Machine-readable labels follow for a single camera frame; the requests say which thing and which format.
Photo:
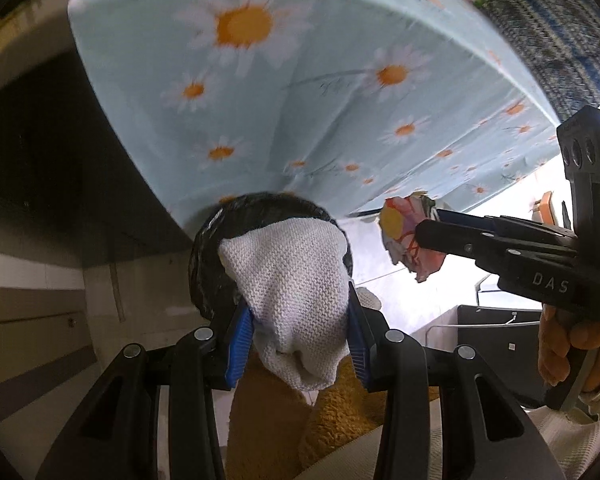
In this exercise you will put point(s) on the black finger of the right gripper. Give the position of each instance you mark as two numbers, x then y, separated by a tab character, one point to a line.
489	240

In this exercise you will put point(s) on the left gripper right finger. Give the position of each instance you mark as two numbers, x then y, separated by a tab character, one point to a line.
360	338

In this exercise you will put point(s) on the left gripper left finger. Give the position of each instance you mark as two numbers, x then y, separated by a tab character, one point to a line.
239	340

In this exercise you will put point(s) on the white knitted cloth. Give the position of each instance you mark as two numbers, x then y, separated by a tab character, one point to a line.
301	323

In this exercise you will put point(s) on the pink yellow snack wrapper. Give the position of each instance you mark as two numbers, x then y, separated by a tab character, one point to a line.
398	220

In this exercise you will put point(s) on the black trash bin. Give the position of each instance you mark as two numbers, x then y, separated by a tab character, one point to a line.
248	235

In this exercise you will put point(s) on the person's right hand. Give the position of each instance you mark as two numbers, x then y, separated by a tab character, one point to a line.
555	341

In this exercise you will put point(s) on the orange fuzzy trousers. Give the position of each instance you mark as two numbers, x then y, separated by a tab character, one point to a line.
275	432

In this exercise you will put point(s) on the daisy print blue tablecloth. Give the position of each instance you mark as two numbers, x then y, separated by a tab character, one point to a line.
342	102

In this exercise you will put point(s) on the blue woven rug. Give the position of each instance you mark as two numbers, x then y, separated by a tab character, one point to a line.
559	41

